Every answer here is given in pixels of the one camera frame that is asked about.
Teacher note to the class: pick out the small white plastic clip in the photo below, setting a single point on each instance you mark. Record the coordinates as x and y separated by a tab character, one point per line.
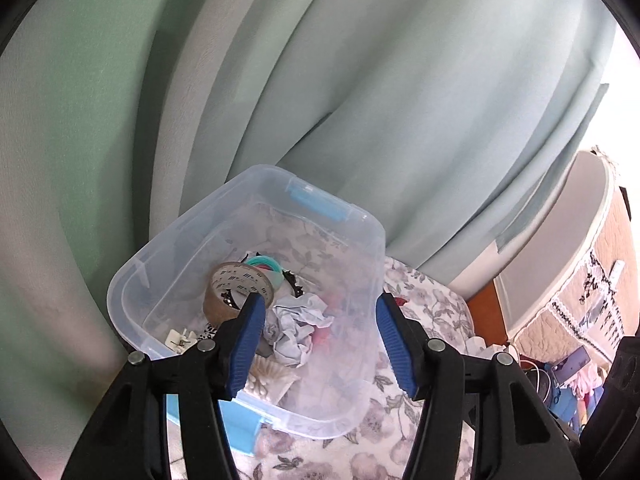
180	338

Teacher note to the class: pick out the cotton swab pack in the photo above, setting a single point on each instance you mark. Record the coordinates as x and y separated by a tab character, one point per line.
270	376

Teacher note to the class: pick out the white power strip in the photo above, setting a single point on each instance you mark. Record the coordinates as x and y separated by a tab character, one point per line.
480	347

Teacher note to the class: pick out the white bed frame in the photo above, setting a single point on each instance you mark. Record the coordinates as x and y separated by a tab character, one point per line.
560	240

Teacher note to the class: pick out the brown packing tape roll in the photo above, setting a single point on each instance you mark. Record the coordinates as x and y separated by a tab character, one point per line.
235	280

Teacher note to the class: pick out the smartphone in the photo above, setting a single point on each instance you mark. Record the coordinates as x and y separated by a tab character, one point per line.
574	362

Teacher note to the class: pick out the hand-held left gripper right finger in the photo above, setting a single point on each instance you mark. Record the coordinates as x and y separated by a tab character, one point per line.
395	345

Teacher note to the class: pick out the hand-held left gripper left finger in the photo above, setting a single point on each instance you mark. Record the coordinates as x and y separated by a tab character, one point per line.
247	340

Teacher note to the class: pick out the blue container lid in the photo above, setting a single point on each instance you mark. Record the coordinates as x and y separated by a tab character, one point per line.
240	425

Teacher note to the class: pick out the blue cloth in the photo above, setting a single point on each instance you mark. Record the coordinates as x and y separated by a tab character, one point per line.
565	402

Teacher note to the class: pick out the light blue paper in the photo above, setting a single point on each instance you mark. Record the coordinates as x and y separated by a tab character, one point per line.
295	320

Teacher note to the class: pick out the clear plastic container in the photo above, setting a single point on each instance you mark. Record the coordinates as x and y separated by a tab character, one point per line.
200	240

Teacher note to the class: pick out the light green curtain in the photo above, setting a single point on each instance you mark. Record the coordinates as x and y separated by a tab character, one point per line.
400	110

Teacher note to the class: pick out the beige quilted bedspread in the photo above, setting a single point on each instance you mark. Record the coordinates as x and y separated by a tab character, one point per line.
565	320

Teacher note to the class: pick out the dark red hair clip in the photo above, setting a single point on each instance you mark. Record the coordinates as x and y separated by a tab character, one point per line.
400	303

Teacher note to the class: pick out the grey floral blanket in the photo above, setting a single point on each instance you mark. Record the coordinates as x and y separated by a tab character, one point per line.
440	300

